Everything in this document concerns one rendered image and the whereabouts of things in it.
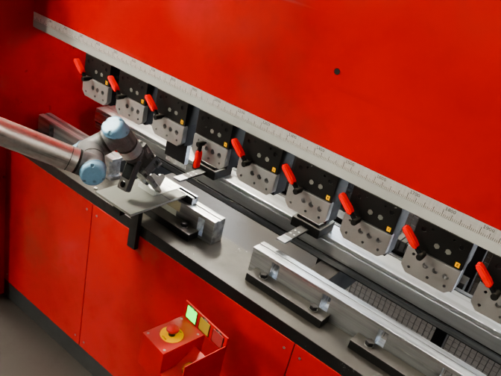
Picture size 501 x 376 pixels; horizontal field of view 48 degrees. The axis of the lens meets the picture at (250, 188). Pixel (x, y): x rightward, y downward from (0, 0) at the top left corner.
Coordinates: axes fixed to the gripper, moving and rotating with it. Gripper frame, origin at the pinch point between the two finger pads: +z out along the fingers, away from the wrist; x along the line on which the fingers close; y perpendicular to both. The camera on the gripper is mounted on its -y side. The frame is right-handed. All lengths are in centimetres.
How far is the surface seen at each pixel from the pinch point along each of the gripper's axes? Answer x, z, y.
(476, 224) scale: -104, -25, 29
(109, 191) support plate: 6.4, -8.4, -10.9
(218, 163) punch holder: -22.6, -10.1, 16.8
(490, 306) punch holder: -115, -11, 17
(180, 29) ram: 4, -38, 41
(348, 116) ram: -63, -34, 38
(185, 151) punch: -4.7, -5.1, 16.6
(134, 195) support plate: 0.0, -4.6, -6.5
